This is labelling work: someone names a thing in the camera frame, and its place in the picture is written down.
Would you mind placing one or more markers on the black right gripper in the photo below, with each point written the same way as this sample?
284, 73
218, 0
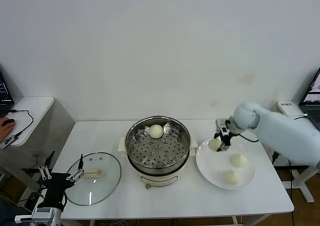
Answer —
230, 128

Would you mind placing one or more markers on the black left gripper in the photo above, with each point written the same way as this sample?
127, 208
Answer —
56, 183

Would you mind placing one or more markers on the white steamed baozi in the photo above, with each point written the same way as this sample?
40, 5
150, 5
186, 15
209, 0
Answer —
214, 145
156, 131
232, 177
238, 160

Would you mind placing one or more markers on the round glass pot lid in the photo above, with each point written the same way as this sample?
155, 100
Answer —
95, 173

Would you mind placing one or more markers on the black computer mouse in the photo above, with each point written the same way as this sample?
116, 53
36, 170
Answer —
10, 121

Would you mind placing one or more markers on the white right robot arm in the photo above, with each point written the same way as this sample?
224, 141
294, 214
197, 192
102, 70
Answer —
275, 131

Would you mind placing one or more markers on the bare person hand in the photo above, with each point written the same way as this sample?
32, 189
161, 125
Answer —
5, 130

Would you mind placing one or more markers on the white round plate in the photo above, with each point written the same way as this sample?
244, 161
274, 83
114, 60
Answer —
220, 166

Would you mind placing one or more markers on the white side table with mouse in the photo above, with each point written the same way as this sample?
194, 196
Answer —
37, 106

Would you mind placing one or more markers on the metal bowl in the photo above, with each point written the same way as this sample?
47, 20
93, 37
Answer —
157, 158

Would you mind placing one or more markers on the dark blue trouser leg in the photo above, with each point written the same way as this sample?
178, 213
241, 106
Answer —
8, 214

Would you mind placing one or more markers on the small printed label sticker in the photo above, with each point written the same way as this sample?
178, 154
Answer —
286, 105

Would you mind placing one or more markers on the laptop with red desktop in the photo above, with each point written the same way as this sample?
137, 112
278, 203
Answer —
5, 93

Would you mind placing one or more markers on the white side table with label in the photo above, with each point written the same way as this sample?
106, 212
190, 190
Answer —
306, 183

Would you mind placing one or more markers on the grey laptop with open windows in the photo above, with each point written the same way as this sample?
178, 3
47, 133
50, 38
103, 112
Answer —
312, 96

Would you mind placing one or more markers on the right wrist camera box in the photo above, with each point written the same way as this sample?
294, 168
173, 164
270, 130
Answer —
221, 126

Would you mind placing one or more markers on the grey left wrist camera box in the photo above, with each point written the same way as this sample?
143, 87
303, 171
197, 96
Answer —
43, 213

